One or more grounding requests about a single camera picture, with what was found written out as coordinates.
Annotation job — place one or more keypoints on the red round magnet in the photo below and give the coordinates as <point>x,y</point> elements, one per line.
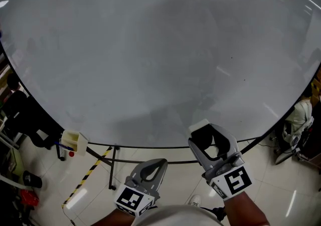
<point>71,154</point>

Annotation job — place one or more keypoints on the person's dark shoe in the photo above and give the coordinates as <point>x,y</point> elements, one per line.
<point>217,213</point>

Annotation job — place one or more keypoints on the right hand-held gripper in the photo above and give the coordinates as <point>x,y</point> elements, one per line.
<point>233,180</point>

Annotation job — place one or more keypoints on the black metal whiteboard stand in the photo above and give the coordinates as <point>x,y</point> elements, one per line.
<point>113,167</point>

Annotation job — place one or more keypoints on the black cap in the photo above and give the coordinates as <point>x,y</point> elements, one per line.
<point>32,179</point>

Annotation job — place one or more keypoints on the person's right forearm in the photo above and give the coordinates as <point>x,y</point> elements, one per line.
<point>243,210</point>

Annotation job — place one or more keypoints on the cream marker holder box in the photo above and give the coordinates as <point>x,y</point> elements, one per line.
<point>75,141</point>

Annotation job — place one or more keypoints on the person's left forearm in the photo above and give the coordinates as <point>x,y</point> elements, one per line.
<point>113,218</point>

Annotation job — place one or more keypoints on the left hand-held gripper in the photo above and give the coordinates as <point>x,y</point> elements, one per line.
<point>136,198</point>

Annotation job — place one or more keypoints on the green bin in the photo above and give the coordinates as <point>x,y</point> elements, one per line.
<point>15,163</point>

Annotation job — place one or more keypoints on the grey office chair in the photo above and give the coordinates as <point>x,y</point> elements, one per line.
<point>291,147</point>

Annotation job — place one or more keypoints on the person's white shoe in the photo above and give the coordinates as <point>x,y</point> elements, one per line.
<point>194,200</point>

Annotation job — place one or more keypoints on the yellow black striped tape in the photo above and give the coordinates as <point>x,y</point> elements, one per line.
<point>86,177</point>

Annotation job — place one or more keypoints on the large white whiteboard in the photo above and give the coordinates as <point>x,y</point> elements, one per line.
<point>100,44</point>

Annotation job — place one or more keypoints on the blue marker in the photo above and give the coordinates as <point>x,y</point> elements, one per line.
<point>66,146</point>

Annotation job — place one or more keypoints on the person's white shirt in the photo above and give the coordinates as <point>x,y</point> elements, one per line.
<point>175,217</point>

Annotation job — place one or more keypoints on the red box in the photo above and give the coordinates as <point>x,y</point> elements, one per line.
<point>28,197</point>

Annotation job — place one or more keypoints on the white black whiteboard eraser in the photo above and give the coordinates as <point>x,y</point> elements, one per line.
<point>200,136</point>

